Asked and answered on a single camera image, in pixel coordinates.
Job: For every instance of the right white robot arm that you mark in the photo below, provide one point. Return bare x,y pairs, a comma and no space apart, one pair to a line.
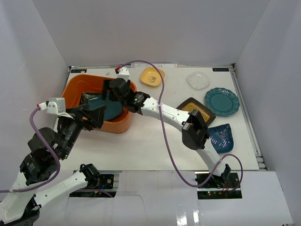
192,125

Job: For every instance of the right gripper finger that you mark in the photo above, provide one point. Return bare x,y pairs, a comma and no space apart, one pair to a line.
106,91
128,84

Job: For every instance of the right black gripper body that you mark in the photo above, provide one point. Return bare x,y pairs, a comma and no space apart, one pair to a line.
124,102

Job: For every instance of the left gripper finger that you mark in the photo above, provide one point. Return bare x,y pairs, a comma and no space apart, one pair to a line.
78,110
94,116

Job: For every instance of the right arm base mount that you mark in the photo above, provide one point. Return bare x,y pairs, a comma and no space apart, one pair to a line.
212,191

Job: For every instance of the teal square plate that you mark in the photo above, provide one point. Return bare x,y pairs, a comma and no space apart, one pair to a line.
113,109

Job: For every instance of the black floral square plate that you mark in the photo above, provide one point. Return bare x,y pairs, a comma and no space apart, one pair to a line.
89,96

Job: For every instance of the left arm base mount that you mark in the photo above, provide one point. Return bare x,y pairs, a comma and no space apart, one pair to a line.
104,187

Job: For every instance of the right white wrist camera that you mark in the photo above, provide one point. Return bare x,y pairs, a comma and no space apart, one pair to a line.
122,72

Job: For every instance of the teal scalloped round plate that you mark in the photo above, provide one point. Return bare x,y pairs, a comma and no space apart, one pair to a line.
222,102

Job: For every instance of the dark blue shell plate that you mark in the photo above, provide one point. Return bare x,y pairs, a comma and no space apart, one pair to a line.
221,138

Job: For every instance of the white paper sheets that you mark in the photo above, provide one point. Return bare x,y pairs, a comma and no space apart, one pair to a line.
157,65

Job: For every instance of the yellow and black square plate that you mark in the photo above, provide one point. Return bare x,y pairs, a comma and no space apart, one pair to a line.
191,104

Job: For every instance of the clear glass plate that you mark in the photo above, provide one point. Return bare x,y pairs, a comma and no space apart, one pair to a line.
198,80

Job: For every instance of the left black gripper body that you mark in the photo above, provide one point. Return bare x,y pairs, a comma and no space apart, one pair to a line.
83,117

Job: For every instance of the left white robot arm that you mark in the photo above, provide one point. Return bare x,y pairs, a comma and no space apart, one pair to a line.
22,204

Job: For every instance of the orange plastic bin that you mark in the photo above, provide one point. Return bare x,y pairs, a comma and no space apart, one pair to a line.
91,83

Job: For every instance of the yellow panda square dish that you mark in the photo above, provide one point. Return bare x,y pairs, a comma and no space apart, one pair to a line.
151,77

